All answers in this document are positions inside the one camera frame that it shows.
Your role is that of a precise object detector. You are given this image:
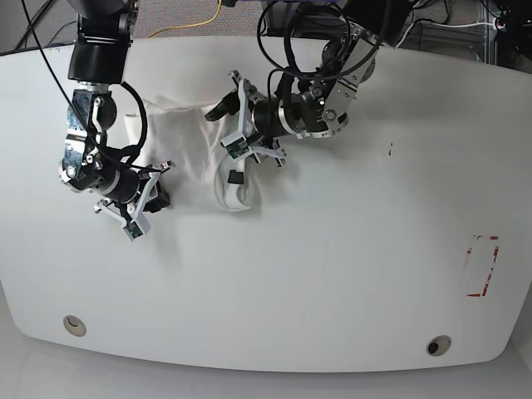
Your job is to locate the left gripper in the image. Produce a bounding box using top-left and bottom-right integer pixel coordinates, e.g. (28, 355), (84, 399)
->
(204, 70), (286, 168)

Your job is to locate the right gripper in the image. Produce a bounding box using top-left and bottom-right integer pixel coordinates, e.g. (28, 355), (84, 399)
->
(94, 160), (175, 224)

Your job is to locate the white printed t-shirt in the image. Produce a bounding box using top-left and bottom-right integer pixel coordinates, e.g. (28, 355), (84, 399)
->
(136, 96), (254, 214)

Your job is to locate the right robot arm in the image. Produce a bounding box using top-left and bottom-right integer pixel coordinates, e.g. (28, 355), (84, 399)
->
(60, 1), (170, 226)

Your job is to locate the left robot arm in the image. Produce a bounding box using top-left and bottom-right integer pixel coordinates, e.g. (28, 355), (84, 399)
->
(204, 1), (416, 167)

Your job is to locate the red tape rectangle marking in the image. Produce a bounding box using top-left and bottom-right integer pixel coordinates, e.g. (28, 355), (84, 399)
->
(462, 235), (500, 298)

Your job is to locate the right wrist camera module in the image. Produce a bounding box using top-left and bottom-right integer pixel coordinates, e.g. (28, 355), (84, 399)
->
(122, 214), (150, 242)

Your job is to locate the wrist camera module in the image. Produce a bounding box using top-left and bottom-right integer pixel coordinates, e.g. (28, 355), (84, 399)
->
(221, 132), (253, 162)
(122, 214), (150, 242)

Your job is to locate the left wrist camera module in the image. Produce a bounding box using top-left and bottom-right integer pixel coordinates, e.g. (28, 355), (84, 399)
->
(221, 132), (253, 162)

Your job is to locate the yellow cable on floor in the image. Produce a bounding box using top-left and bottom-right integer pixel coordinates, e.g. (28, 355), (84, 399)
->
(149, 0), (221, 38)

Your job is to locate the left table cable grommet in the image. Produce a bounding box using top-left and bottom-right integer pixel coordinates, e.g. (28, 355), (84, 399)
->
(63, 315), (86, 337)

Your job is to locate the table cable grommet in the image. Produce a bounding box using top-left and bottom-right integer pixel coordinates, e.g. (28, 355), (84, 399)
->
(426, 335), (452, 357)
(63, 315), (86, 337)

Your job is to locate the white cable on floor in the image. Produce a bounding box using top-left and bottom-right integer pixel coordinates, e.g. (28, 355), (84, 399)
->
(393, 20), (495, 50)

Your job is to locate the right table cable grommet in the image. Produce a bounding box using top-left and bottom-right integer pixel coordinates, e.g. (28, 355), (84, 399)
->
(426, 335), (452, 357)

